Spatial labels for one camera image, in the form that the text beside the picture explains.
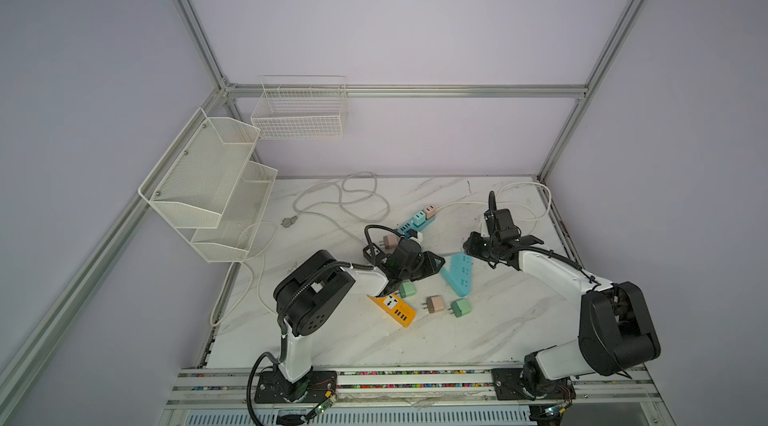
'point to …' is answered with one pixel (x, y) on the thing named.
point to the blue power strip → (410, 226)
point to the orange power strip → (394, 309)
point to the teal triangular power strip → (460, 274)
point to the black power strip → (375, 254)
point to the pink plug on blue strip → (430, 211)
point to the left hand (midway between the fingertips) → (442, 263)
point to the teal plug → (419, 218)
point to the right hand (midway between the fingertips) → (464, 244)
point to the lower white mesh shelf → (231, 240)
